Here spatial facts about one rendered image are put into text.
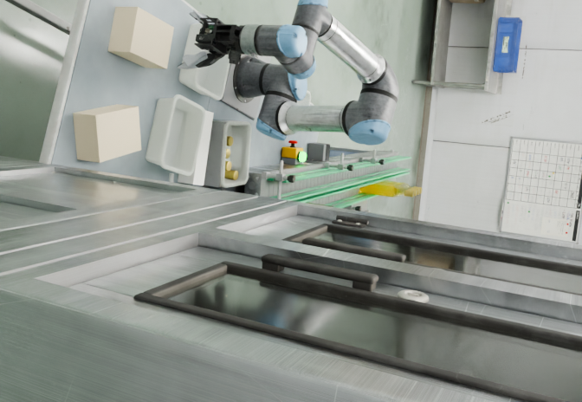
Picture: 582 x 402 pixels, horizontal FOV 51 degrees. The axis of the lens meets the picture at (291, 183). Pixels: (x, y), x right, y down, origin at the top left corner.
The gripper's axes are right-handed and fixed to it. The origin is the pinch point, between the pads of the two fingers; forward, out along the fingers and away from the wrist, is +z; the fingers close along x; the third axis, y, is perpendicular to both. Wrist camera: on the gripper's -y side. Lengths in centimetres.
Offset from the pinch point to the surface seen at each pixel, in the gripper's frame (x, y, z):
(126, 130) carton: 26.2, 3.2, 9.8
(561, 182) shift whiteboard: -94, -652, -76
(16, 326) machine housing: 61, 84, -54
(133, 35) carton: 2.3, 8.6, 9.7
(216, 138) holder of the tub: 16.8, -42.7, 12.3
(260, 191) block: 30, -66, 5
